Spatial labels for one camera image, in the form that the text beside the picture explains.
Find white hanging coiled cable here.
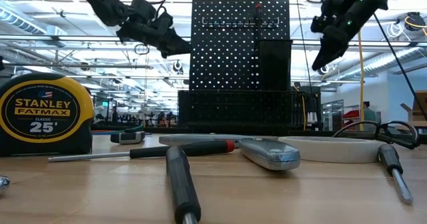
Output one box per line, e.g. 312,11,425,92
386,19,405,40

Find person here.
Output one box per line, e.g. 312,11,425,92
362,101,377,123

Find yellow hanging cable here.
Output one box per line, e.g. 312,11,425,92
357,29,366,132

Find black clear safety glasses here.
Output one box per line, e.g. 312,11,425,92
332,119,421,151

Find yellow extension cord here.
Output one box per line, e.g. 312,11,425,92
292,85,307,132

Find black wire basket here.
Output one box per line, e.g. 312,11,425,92
177,89,322,135

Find metal wire screwdriver holder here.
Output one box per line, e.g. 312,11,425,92
201,16,281,29

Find black metal pegboard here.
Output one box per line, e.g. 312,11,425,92
189,0,291,92

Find white masking tape roll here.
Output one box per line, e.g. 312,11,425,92
278,135,385,164

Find black grey handled pliers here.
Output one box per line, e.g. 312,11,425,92
109,130,147,145

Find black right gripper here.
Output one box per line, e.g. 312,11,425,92
310,0,390,71

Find brown cardboard box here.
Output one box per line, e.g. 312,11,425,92
399,90,427,128

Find black hanging cable loop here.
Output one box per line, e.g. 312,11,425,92
133,43,150,56

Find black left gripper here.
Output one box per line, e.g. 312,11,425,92
116,0,192,59

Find yellow black Stanley tape measure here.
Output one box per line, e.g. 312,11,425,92
0,71,95,157

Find black plastic pegboard bin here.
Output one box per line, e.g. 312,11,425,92
258,39,293,92

